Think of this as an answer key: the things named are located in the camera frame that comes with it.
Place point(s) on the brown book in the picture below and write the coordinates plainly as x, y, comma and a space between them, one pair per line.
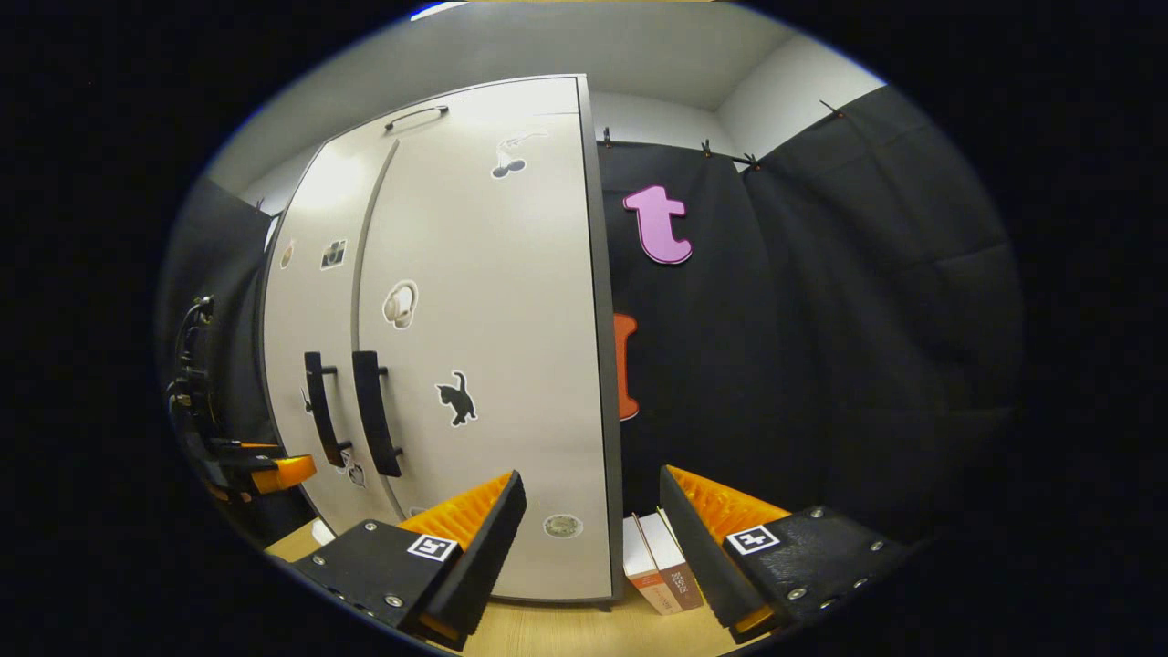
671, 557

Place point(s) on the white lidded bowl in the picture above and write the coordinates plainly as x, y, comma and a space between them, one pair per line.
323, 533

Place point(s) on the white orange book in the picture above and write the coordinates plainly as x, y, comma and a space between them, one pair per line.
643, 570

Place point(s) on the long ceiling light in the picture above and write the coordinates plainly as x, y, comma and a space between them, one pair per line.
438, 7

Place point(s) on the white shoe cabinet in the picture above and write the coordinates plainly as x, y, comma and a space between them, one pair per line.
613, 493

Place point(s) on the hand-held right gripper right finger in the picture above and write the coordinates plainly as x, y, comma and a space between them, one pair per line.
693, 547

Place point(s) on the white cabinet drawer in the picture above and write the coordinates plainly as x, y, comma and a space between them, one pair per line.
511, 100

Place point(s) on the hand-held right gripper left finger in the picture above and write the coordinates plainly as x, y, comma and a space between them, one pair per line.
484, 547

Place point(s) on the white shoe cabinet door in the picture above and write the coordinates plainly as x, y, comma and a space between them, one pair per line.
511, 319
310, 301

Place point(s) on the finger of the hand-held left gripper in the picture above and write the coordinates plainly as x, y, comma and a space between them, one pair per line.
246, 447
287, 473

